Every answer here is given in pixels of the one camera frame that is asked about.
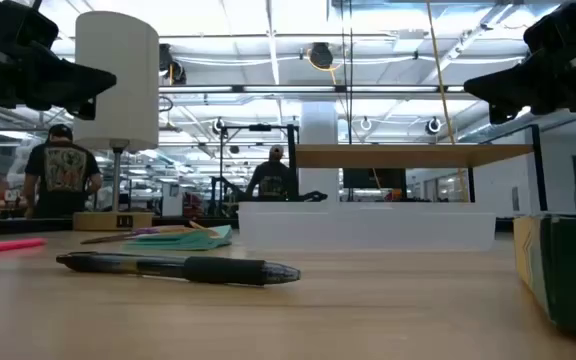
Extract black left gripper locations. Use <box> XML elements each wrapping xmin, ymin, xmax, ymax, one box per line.
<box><xmin>0</xmin><ymin>0</ymin><xmax>118</xmax><ymax>121</ymax></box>

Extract purple handled scissors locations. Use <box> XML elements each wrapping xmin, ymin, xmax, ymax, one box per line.
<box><xmin>80</xmin><ymin>224</ymin><xmax>170</xmax><ymax>246</ymax></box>

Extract pink pen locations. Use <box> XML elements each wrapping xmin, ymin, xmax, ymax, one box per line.
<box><xmin>0</xmin><ymin>237</ymin><xmax>48</xmax><ymax>256</ymax></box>

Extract green yellow crayon box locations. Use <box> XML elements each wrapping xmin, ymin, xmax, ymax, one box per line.
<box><xmin>512</xmin><ymin>213</ymin><xmax>576</xmax><ymax>337</ymax></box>

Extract teal sticky notes pad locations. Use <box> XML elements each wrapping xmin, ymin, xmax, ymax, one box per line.
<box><xmin>121</xmin><ymin>223</ymin><xmax>234</xmax><ymax>252</ymax></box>

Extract clear pencil case purple lid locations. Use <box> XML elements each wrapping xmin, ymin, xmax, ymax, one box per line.
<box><xmin>237</xmin><ymin>201</ymin><xmax>497</xmax><ymax>252</ymax></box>

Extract black ballpoint pen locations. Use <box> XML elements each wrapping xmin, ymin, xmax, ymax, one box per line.
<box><xmin>55</xmin><ymin>251</ymin><xmax>302</xmax><ymax>287</ymax></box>

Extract white shade wooden base lamp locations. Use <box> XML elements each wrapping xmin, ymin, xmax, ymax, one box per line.
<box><xmin>71</xmin><ymin>10</ymin><xmax>160</xmax><ymax>232</ymax></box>

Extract person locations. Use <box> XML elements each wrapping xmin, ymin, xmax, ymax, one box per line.
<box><xmin>21</xmin><ymin>123</ymin><xmax>104</xmax><ymax>220</ymax></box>
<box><xmin>245</xmin><ymin>144</ymin><xmax>299</xmax><ymax>203</ymax></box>

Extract wooden shelf riser black legs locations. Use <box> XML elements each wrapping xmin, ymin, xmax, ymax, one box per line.
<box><xmin>286</xmin><ymin>123</ymin><xmax>549</xmax><ymax>212</ymax></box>

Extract black monitor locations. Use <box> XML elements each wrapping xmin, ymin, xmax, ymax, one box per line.
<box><xmin>342</xmin><ymin>168</ymin><xmax>408</xmax><ymax>191</ymax></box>

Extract yellow hanging cable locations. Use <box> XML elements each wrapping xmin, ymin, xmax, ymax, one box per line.
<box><xmin>425</xmin><ymin>0</ymin><xmax>469</xmax><ymax>202</ymax></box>

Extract black hanging cable with coil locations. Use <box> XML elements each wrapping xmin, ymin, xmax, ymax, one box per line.
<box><xmin>340</xmin><ymin>0</ymin><xmax>355</xmax><ymax>147</ymax></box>

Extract black metal rig frame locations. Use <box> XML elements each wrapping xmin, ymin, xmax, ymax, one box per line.
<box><xmin>217</xmin><ymin>123</ymin><xmax>299</xmax><ymax>216</ymax></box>

